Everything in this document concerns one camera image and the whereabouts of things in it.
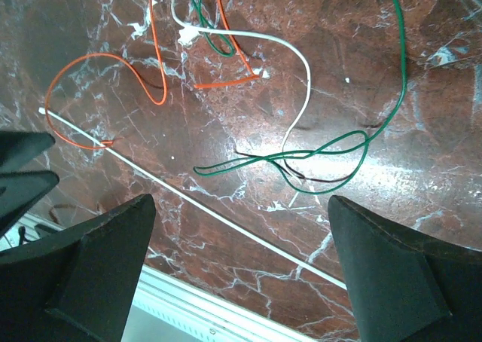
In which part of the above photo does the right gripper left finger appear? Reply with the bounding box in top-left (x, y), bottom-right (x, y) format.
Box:
top-left (1, 194), bottom-right (156, 341)

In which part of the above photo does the aluminium front rail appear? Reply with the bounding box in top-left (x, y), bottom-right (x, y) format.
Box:
top-left (0, 212), bottom-right (317, 342)

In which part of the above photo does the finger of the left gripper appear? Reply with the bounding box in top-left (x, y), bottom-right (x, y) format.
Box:
top-left (1, 170), bottom-right (59, 225)
top-left (1, 131), bottom-right (55, 169)

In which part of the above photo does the white wire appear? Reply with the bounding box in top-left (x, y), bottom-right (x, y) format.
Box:
top-left (171, 0), bottom-right (313, 208)

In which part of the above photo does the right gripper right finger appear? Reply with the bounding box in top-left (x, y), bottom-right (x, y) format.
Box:
top-left (328, 196), bottom-right (481, 341)

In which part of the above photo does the orange wire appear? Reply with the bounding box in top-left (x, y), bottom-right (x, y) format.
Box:
top-left (44, 0), bottom-right (321, 151)

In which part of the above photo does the green wire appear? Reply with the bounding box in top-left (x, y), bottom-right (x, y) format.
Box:
top-left (187, 0), bottom-right (408, 196)

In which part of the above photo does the long white zip tie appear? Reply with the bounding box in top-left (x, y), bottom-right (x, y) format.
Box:
top-left (38, 107), bottom-right (347, 291)

